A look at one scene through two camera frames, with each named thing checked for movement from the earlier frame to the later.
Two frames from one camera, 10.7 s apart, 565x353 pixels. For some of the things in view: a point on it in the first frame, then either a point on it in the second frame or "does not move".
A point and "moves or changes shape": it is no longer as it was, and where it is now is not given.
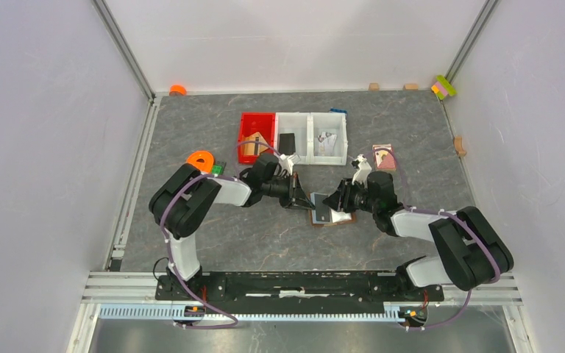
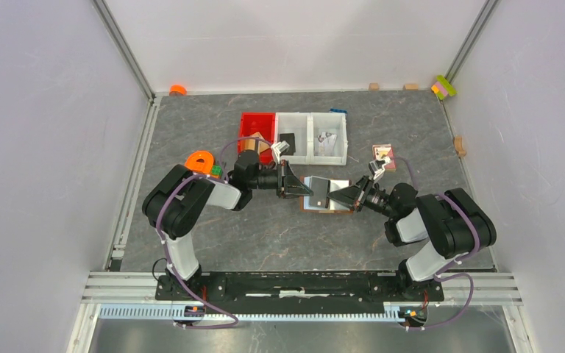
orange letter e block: x=203 y=159 does not move
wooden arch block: x=459 y=147 does not move
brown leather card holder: x=338 y=218 moves or changes shape
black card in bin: x=287 y=143 does not move
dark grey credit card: x=322 y=213 -> x=320 y=187
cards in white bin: x=327 y=143 does not move
